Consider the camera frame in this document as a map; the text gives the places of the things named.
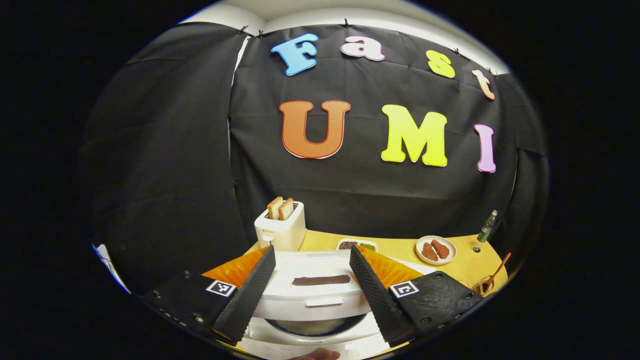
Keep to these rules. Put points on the brown meat piece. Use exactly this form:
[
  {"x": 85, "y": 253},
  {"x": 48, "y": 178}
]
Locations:
[
  {"x": 441, "y": 248},
  {"x": 430, "y": 251}
]

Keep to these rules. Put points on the clear bottle with green label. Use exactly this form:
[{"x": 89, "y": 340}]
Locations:
[{"x": 486, "y": 230}]

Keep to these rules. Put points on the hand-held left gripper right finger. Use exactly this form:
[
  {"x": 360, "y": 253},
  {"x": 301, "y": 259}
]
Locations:
[{"x": 375, "y": 295}]

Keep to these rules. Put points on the white side desk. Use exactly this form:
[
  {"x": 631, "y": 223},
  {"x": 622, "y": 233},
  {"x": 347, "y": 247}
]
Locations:
[{"x": 112, "y": 270}]

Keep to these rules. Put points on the white divided sauce dish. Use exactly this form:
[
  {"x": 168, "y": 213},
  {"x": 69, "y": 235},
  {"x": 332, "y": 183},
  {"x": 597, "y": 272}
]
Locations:
[{"x": 357, "y": 245}]

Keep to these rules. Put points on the white toaster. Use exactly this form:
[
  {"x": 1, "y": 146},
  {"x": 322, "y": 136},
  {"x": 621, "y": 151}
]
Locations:
[{"x": 282, "y": 232}]

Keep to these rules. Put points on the white rice cooker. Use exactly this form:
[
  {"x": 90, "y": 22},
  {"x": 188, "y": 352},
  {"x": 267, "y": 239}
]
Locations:
[{"x": 320, "y": 295}]

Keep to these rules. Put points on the white round plate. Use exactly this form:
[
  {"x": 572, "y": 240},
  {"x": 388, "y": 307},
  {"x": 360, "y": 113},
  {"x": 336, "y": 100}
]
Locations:
[{"x": 450, "y": 254}]

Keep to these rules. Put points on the toast slice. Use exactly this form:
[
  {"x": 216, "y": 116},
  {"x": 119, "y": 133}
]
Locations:
[
  {"x": 286, "y": 209},
  {"x": 274, "y": 207}
]

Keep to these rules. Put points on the brown wooden spoon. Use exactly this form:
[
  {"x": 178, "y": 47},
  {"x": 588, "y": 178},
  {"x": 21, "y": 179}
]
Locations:
[{"x": 497, "y": 272}]

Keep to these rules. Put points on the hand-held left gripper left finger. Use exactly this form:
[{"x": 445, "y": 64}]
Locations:
[{"x": 252, "y": 295}]

